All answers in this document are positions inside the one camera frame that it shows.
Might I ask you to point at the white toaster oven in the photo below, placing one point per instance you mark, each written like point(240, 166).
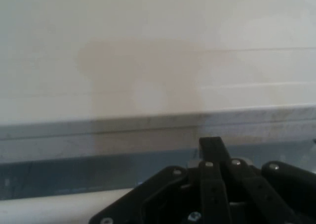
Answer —
point(74, 23)

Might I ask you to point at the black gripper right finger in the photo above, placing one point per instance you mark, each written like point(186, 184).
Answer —
point(284, 187)

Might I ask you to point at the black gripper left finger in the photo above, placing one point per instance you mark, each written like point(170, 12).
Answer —
point(160, 184)

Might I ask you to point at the glass oven door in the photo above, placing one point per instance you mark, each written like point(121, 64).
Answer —
point(49, 137)

